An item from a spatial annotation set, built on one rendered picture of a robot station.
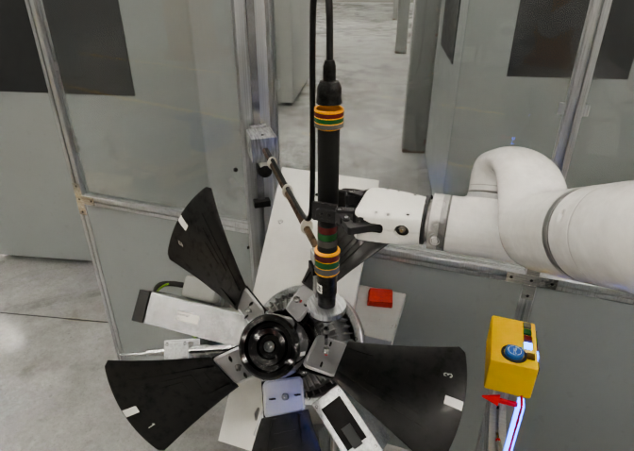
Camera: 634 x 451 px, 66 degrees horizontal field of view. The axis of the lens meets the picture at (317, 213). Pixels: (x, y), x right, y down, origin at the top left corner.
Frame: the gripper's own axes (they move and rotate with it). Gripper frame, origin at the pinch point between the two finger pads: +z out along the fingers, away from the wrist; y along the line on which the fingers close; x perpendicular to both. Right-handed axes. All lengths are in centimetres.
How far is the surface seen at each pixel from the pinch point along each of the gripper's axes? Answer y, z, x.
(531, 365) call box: 22, -39, -43
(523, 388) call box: 21, -39, -49
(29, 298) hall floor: 101, 222, -151
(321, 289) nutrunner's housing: -2.0, 0.6, -15.4
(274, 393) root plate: -7.3, 8.1, -37.9
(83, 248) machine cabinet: 140, 212, -136
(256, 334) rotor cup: -4.4, 12.5, -27.0
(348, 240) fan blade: 12.8, -0.1, -14.0
